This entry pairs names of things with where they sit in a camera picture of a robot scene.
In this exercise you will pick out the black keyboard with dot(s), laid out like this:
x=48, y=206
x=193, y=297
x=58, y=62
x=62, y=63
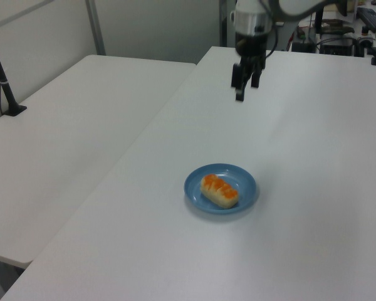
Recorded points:
x=368, y=17

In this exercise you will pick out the grey metal rack post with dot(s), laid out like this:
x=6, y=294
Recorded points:
x=227, y=31

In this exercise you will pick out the small black electronics box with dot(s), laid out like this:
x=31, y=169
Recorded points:
x=302, y=46

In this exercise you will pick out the grey partition post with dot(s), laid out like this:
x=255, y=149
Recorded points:
x=95, y=28

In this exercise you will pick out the black power unit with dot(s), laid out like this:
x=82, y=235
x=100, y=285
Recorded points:
x=336, y=49

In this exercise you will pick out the bread with orange topping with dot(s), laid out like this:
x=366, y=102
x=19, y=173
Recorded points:
x=218, y=190

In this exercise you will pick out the blue round plate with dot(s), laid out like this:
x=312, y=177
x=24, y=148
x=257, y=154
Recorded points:
x=195, y=188

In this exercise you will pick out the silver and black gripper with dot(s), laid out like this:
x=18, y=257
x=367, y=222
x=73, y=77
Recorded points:
x=250, y=25

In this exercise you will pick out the black camera stand pole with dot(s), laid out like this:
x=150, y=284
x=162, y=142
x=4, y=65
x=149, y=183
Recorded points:
x=1, y=80

